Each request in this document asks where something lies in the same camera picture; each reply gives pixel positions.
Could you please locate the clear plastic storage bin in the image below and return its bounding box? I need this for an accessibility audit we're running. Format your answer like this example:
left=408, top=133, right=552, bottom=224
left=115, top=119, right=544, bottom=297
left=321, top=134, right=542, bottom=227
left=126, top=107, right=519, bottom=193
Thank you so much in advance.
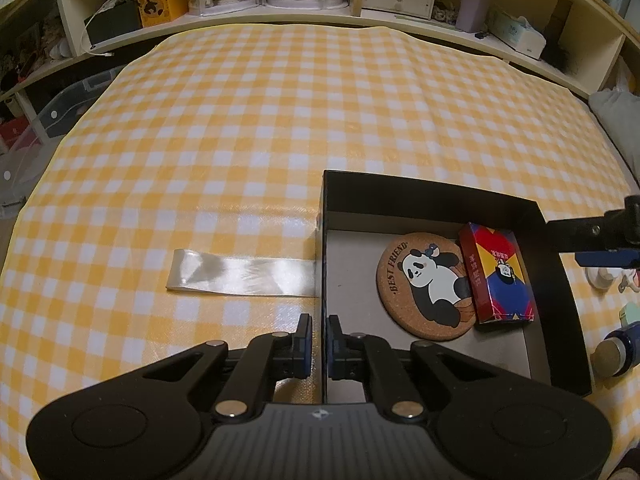
left=1, top=65, right=124, bottom=220

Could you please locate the white tissue box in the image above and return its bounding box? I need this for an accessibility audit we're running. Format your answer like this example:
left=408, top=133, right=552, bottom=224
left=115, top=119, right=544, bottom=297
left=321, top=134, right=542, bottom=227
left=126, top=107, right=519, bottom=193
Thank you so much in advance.
left=487, top=6, right=546, bottom=60

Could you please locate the wooden shelf unit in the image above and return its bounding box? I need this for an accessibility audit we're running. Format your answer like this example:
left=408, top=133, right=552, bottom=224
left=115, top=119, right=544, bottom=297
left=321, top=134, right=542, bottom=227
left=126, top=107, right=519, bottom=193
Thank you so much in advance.
left=0, top=0, right=640, bottom=101

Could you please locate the mint green round tin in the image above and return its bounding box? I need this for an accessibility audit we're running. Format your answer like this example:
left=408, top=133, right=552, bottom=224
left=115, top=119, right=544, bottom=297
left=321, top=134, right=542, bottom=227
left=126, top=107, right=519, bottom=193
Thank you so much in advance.
left=620, top=301, right=640, bottom=326

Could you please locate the panda cork coaster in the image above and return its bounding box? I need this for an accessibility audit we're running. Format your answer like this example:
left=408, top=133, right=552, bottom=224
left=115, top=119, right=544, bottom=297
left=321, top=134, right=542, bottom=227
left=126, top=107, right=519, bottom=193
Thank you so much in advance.
left=376, top=232, right=476, bottom=341

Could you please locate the lilac box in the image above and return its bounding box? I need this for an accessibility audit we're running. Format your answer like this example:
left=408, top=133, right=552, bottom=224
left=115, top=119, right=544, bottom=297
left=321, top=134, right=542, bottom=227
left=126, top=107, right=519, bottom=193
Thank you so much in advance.
left=456, top=0, right=489, bottom=34

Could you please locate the dark blue pill bottle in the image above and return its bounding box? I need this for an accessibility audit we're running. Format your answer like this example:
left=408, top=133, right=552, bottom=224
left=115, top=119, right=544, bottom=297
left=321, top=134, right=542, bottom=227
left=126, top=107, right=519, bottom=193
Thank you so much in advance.
left=591, top=321, right=639, bottom=378

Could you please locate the black box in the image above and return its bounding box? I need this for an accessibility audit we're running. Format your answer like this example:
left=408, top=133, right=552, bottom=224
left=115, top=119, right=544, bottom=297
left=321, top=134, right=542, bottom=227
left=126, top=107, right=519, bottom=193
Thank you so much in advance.
left=85, top=1, right=142, bottom=46
left=318, top=170, right=591, bottom=396

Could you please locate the yellow cartoon box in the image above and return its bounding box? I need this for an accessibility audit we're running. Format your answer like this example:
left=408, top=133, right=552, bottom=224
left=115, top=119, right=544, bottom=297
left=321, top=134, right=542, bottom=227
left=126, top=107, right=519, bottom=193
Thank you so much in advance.
left=137, top=0, right=189, bottom=28

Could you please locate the yellow checkered cloth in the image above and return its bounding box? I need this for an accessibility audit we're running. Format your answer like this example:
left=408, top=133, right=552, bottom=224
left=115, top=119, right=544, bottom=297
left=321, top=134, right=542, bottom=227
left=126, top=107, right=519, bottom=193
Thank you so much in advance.
left=1, top=24, right=638, bottom=479

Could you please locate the colourful card box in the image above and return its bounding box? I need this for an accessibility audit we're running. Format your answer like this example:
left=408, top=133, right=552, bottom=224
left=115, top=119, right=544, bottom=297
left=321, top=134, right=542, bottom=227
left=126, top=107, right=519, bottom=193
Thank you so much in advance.
left=459, top=223, right=536, bottom=325

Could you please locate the grey watch link tool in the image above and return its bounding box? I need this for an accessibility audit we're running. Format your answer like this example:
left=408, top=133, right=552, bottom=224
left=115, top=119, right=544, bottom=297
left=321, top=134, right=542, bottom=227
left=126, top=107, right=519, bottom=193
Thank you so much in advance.
left=618, top=269, right=640, bottom=294

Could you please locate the black box on shelf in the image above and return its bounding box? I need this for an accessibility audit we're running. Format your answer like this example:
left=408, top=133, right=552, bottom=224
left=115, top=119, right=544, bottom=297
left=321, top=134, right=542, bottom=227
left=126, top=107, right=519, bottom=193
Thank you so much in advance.
left=85, top=1, right=142, bottom=46

